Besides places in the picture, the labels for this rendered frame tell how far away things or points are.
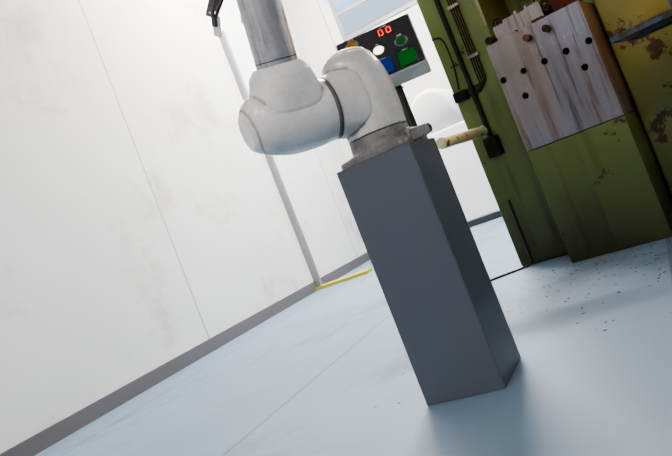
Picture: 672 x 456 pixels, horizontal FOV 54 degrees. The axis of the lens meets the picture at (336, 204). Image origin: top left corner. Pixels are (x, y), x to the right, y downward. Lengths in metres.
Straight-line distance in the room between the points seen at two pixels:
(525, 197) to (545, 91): 0.52
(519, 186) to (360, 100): 1.49
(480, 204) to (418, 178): 4.32
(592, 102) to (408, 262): 1.27
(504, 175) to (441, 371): 1.50
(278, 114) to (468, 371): 0.73
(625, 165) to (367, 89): 1.29
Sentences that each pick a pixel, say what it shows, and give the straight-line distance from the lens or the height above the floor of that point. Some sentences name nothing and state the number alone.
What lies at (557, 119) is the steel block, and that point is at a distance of 2.65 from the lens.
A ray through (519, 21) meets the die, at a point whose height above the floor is 0.95.
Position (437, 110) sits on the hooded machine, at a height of 1.06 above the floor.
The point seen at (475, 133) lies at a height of 0.62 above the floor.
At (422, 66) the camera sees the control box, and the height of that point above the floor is 0.95.
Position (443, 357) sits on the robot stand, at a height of 0.10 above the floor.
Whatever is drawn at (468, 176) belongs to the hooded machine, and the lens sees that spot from 5.82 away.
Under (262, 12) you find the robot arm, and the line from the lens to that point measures 1.52.
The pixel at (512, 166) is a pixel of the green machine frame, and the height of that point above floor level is 0.43.
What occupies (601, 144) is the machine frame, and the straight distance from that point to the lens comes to 2.62.
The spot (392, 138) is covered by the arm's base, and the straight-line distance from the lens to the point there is 1.56.
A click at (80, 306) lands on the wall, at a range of 3.76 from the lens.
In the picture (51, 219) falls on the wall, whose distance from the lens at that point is 3.81.
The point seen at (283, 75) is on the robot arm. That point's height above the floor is 0.84.
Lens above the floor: 0.50
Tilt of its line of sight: 1 degrees up
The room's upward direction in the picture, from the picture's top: 21 degrees counter-clockwise
